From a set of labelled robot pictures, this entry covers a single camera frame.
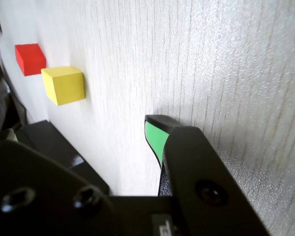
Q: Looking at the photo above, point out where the red wooden cube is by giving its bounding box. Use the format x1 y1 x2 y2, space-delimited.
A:
14 43 47 76

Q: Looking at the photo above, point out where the black open box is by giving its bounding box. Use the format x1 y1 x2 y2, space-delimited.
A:
22 119 111 197

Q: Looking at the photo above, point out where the black cardboard box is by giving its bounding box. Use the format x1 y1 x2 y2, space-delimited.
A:
14 124 74 170

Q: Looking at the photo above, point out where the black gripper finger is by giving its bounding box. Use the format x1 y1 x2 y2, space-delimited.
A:
144 114 271 236
0 128 121 236

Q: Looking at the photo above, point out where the yellow wooden cube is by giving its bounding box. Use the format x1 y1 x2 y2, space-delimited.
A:
41 66 86 106

